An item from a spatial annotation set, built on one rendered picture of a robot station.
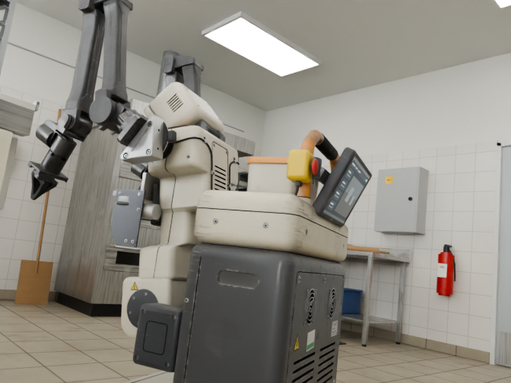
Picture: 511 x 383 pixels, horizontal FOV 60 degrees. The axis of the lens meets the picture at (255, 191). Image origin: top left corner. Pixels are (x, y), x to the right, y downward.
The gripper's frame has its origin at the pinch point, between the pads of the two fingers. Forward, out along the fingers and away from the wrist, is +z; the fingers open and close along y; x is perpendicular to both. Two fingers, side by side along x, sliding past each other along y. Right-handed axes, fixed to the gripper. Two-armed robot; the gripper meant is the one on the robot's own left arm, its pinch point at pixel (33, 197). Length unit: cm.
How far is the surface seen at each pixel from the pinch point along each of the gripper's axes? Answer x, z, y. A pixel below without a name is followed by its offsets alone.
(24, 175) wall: -284, 89, -222
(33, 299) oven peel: -197, 180, -232
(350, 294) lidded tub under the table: 25, 21, -398
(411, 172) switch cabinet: 12, -124, -396
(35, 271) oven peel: -213, 158, -231
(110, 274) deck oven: -141, 113, -240
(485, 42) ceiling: 14, -261, -355
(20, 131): 32, -24, 37
